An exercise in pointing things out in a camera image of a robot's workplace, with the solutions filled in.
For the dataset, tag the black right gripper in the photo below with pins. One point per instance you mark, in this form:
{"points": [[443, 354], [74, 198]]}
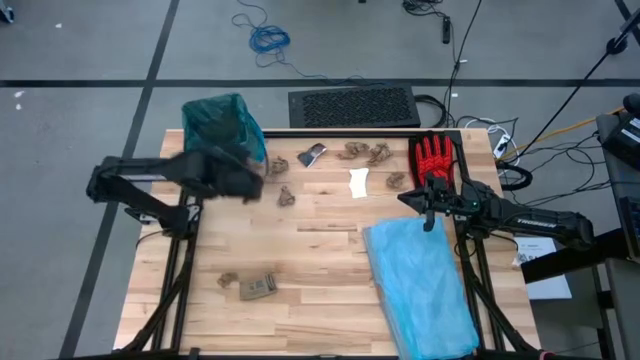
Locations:
{"points": [[442, 197]]}

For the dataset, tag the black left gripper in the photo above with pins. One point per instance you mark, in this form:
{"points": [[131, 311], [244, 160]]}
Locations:
{"points": [[225, 177]]}

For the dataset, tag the brown paper ball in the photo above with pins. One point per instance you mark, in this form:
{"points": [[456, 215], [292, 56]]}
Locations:
{"points": [[286, 196], [380, 153], [353, 150], [279, 165]]}

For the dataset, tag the white paper scrap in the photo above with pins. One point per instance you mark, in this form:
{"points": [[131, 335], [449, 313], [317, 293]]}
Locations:
{"points": [[359, 182]]}

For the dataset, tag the silver foil wrapper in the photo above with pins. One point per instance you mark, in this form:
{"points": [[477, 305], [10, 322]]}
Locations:
{"points": [[312, 154]]}

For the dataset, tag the light blue trash bag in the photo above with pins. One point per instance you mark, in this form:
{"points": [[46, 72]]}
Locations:
{"points": [[420, 290]]}

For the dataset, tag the teal plastic trash bag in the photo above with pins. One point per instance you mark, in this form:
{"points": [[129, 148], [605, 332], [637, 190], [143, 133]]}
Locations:
{"points": [[200, 112]]}

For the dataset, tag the cardboard label piece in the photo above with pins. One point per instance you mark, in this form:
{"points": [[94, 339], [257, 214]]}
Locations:
{"points": [[257, 287]]}

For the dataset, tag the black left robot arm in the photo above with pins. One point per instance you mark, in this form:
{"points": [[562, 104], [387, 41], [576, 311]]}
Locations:
{"points": [[160, 212]]}

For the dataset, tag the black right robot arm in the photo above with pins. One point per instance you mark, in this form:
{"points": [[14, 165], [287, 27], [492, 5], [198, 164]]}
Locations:
{"points": [[540, 222]]}

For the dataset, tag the white power strip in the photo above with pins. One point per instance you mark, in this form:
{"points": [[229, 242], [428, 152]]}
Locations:
{"points": [[501, 146]]}

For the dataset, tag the black perforated computer case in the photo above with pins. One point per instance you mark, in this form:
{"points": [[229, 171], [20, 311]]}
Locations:
{"points": [[350, 107]]}

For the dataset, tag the white paper sheet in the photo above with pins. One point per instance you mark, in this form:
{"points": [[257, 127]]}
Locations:
{"points": [[540, 250]]}

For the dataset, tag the black beam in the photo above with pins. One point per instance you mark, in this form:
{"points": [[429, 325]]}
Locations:
{"points": [[565, 262]]}

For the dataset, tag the black power strip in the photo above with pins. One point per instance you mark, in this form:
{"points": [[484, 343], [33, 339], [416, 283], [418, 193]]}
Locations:
{"points": [[446, 30]]}

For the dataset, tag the black desk device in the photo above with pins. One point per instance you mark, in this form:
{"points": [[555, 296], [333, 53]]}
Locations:
{"points": [[625, 135]]}

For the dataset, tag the grey desk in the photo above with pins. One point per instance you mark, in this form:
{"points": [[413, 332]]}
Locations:
{"points": [[625, 300]]}

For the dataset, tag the black stand pole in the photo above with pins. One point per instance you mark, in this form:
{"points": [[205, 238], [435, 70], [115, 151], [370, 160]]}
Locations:
{"points": [[617, 46]]}

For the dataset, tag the small dark floor object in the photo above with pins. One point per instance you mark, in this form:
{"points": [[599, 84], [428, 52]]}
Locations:
{"points": [[6, 14]]}

